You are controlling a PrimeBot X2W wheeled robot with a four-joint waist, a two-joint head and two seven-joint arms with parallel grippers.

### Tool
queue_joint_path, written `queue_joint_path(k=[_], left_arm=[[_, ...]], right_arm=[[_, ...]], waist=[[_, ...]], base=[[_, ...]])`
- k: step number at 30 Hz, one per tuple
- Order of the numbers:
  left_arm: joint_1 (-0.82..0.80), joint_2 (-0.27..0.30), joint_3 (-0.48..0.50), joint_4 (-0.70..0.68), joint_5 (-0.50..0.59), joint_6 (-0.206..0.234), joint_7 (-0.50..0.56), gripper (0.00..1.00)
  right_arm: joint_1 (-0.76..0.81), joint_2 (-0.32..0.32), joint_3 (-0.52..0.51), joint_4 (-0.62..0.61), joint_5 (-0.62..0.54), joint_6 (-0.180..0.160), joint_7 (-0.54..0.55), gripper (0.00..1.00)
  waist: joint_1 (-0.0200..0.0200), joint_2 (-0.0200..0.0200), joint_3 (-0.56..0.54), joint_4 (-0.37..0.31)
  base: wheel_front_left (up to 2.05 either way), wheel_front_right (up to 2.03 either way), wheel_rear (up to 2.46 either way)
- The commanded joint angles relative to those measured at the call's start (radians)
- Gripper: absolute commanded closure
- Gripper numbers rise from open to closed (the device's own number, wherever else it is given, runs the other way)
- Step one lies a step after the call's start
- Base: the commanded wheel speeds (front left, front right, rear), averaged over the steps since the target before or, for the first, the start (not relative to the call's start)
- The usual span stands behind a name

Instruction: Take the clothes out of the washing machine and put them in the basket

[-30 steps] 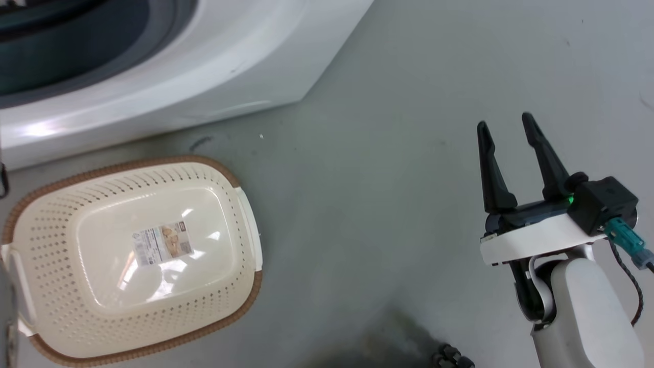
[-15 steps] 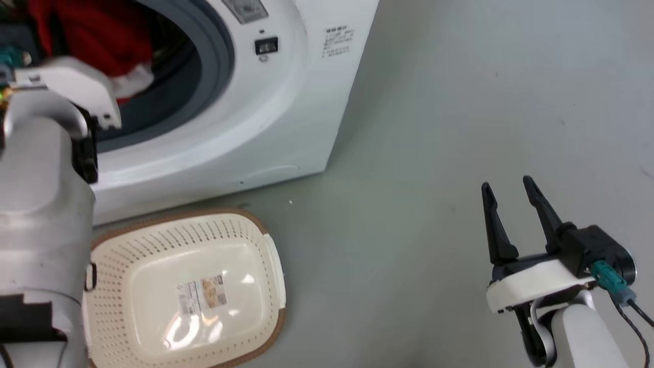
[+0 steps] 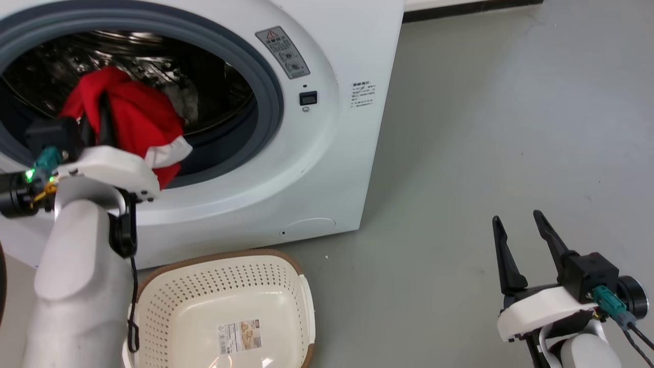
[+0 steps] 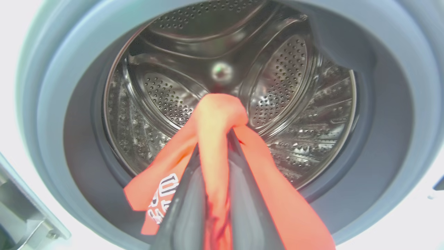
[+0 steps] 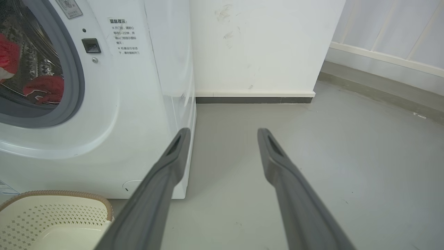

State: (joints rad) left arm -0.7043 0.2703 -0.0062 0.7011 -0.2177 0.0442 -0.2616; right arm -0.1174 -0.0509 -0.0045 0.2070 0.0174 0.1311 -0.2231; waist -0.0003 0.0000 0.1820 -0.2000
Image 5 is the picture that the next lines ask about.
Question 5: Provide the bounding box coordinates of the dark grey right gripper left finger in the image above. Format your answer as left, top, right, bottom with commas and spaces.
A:
94, 128, 191, 250

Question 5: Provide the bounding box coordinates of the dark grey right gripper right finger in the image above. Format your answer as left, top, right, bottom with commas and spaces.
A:
257, 128, 356, 250

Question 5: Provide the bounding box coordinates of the white front-load washing machine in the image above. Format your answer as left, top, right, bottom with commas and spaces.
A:
0, 0, 197, 205

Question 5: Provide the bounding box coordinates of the cream perforated laundry basket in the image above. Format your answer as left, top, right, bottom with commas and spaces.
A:
0, 190, 114, 250

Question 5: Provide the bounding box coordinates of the red garment with white trim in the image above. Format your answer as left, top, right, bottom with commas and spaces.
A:
0, 34, 65, 105

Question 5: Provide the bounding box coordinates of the grey rubber door gasket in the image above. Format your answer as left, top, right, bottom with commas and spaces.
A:
0, 0, 85, 128

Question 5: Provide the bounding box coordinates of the printed notice sticker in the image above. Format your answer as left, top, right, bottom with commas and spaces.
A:
108, 17, 141, 56

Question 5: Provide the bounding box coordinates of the black door latch socket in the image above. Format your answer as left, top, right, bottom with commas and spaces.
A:
82, 38, 102, 54

